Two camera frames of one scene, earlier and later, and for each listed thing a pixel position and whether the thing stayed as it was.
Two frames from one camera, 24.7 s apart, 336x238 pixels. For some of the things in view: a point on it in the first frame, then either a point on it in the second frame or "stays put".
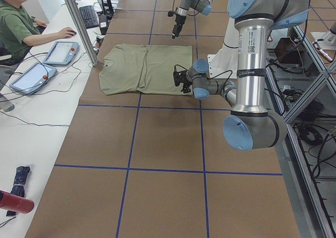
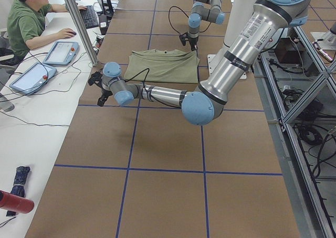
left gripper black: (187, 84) to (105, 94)
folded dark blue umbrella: (18, 187) stays put
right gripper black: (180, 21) to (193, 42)
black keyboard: (89, 17) stays put
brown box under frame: (287, 51) stays put
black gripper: (179, 77) to (95, 78)
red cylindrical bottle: (11, 202) stays put
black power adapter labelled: (103, 23) stays put
